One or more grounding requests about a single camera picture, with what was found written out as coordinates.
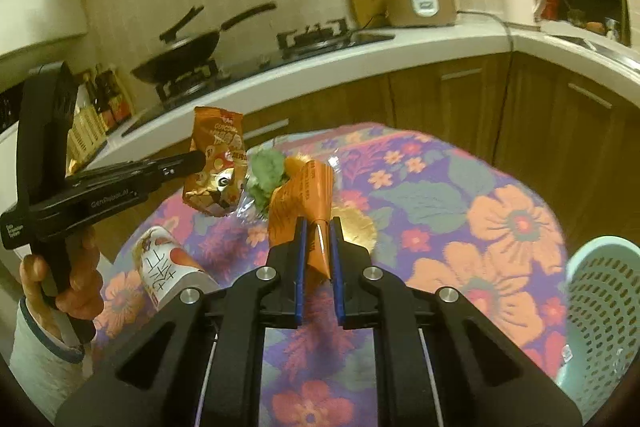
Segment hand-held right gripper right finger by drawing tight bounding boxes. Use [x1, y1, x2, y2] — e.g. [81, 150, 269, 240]
[330, 217, 583, 427]

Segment orange plastic wrapper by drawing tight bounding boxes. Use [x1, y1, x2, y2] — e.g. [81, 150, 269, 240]
[267, 159, 335, 284]

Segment black power cord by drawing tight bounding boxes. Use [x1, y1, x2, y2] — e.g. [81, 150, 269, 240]
[454, 9, 517, 150]

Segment clear plastic wrapper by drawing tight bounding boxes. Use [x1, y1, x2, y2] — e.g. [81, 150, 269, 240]
[235, 147, 347, 228]

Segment white printed paper cup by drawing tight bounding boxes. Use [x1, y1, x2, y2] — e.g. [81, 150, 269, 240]
[131, 225, 227, 314]

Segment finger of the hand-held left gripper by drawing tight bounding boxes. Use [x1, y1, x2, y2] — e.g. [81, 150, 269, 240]
[145, 150, 207, 182]

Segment wooden kitchen cabinets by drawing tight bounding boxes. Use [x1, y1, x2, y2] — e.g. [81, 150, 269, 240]
[105, 51, 640, 260]

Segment person's left forearm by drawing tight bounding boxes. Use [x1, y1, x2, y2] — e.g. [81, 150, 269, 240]
[9, 297, 87, 425]

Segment floral tablecloth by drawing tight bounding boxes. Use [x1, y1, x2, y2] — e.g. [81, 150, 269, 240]
[92, 122, 569, 427]

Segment teal plastic basket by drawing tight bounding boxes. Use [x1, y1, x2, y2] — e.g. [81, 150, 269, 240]
[554, 235, 640, 414]

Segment gas stove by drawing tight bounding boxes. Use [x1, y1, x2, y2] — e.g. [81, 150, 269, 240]
[120, 18, 397, 138]

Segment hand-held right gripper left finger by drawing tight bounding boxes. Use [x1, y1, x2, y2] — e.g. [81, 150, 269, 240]
[55, 217, 308, 427]

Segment green paper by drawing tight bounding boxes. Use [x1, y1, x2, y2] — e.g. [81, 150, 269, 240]
[246, 149, 292, 214]

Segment person's left hand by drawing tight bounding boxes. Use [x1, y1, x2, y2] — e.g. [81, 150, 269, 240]
[20, 227, 106, 323]

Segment white kitchen countertop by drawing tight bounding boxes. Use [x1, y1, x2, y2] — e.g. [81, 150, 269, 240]
[0, 19, 640, 172]

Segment orange printed snack packet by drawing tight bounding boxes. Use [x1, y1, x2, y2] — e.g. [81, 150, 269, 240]
[181, 106, 249, 219]

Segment black wok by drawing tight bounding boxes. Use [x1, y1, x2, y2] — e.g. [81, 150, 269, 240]
[130, 2, 279, 86]

